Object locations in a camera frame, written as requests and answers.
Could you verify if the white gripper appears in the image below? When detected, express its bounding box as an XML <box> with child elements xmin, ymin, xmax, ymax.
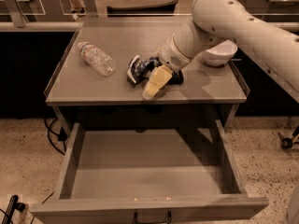
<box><xmin>142</xmin><ymin>35</ymin><xmax>191</xmax><ymax>99</ymax></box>

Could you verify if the blue chip bag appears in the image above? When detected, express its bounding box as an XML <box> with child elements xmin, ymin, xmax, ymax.
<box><xmin>127</xmin><ymin>55</ymin><xmax>184</xmax><ymax>87</ymax></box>

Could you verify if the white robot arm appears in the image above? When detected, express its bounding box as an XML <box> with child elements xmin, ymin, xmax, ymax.
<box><xmin>143</xmin><ymin>0</ymin><xmax>299</xmax><ymax>101</ymax></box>

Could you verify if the grey open top drawer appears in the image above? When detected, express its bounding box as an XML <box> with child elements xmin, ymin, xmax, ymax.
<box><xmin>30</xmin><ymin>120</ymin><xmax>268</xmax><ymax>224</ymax></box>

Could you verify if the white ceramic bowl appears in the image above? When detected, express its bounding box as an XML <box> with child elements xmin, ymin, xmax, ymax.
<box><xmin>197</xmin><ymin>40</ymin><xmax>238</xmax><ymax>67</ymax></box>

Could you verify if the black chair back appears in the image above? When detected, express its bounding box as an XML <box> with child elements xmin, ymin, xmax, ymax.
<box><xmin>107</xmin><ymin>0</ymin><xmax>178</xmax><ymax>17</ymax></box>

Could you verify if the grey cabinet table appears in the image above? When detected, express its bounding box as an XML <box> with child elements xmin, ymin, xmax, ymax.
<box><xmin>44</xmin><ymin>16</ymin><xmax>250</xmax><ymax>138</ymax></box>

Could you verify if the clear plastic water bottle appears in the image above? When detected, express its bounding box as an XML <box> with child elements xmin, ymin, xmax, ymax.
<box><xmin>78</xmin><ymin>42</ymin><xmax>116</xmax><ymax>77</ymax></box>

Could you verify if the black caster wheel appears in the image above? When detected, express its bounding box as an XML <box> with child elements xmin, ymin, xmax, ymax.
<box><xmin>278</xmin><ymin>126</ymin><xmax>299</xmax><ymax>149</ymax></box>

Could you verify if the black object bottom left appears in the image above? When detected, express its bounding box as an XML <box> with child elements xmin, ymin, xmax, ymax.
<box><xmin>0</xmin><ymin>195</ymin><xmax>26</xmax><ymax>224</ymax></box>

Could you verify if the black floor cable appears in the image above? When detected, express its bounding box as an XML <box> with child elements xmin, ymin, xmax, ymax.
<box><xmin>43</xmin><ymin>117</ymin><xmax>69</xmax><ymax>156</ymax></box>

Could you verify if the white horizontal rail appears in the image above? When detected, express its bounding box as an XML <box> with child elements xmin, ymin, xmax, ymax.
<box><xmin>0</xmin><ymin>22</ymin><xmax>299</xmax><ymax>32</ymax></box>

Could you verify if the black drawer handle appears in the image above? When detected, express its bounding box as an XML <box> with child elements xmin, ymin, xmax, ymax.
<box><xmin>134</xmin><ymin>211</ymin><xmax>172</xmax><ymax>224</ymax></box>

